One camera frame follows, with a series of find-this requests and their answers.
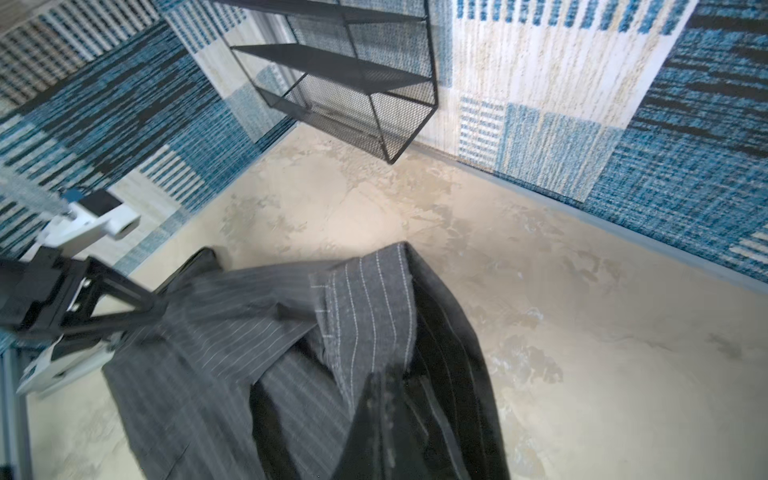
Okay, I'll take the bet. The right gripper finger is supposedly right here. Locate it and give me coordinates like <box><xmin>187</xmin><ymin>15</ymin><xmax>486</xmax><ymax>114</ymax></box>
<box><xmin>332</xmin><ymin>371</ymin><xmax>468</xmax><ymax>479</ymax></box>

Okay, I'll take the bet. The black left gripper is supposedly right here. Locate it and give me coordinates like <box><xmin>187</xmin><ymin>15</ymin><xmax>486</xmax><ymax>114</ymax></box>
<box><xmin>1</xmin><ymin>247</ymin><xmax>165</xmax><ymax>341</ymax></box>

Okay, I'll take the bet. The dark grey pinstripe shirt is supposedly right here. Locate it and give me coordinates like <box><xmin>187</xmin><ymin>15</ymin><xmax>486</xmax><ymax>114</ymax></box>
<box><xmin>103</xmin><ymin>242</ymin><xmax>509</xmax><ymax>479</ymax></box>

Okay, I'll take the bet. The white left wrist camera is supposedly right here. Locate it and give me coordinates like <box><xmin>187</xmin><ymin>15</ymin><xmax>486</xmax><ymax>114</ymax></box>
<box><xmin>21</xmin><ymin>189</ymin><xmax>141</xmax><ymax>261</ymax></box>

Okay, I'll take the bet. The black wire shelf rack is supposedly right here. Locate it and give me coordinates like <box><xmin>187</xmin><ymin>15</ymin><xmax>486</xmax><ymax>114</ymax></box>
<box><xmin>229</xmin><ymin>1</ymin><xmax>439</xmax><ymax>165</ymax></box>

